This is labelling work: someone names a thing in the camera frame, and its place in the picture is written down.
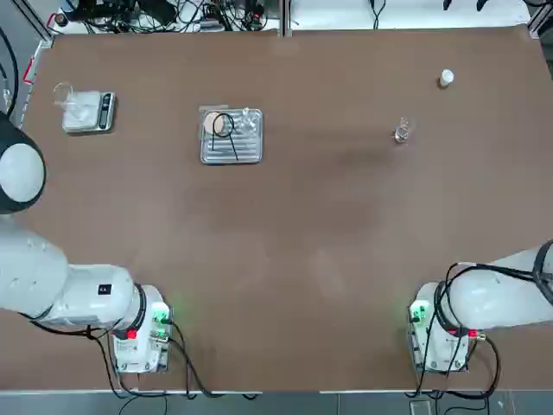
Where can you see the black metal tripod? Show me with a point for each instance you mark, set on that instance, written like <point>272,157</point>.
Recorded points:
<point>234,147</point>

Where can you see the glass alcohol lamp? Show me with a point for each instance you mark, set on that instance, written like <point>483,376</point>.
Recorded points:
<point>248,123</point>

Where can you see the small glass beaker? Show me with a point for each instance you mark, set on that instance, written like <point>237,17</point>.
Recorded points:
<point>402,133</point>

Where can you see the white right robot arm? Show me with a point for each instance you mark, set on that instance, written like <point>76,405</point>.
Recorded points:
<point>484,294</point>

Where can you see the large glass beaker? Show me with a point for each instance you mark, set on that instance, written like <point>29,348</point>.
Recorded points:
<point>65,97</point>

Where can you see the ribbed metal tray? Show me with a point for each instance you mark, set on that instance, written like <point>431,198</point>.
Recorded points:
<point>246,149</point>

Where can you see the digital kitchen scale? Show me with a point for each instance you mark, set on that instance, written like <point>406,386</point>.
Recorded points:
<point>101,110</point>

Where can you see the small white bottle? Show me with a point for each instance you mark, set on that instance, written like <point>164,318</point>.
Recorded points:
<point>446,78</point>

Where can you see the aluminium frame post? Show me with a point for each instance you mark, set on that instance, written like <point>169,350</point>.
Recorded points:
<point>285,17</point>

